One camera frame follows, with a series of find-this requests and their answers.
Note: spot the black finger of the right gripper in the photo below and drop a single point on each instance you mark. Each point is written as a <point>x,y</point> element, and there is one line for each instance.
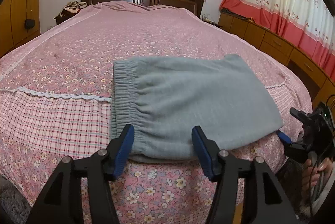
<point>285,138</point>

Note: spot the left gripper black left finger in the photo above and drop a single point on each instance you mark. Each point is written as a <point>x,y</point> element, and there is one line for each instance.
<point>60,200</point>

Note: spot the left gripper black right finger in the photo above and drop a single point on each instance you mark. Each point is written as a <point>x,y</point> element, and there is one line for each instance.
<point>264,198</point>

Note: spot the grey fleece pants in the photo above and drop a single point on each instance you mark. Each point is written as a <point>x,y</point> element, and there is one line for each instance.
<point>163,98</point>

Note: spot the person's right hand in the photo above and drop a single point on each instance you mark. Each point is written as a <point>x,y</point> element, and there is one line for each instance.
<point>310,175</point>

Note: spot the wooden drawer cabinet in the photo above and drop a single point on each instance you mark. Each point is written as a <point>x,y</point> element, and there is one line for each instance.
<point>318,84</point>

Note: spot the dark grey floor rug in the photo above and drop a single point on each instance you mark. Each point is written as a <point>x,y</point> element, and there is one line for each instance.
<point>13,202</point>

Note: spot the pink floral bedspread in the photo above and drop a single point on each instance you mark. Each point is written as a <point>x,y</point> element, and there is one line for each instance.
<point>55,101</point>

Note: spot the cream and red curtain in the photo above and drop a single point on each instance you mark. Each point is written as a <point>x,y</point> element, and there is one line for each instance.
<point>308,24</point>

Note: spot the crumpled clothes pile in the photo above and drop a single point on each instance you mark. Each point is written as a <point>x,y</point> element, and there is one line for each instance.
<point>72,7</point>

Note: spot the orange wooden wardrobe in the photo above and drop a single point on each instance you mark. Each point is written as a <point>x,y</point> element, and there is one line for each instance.
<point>13,15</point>

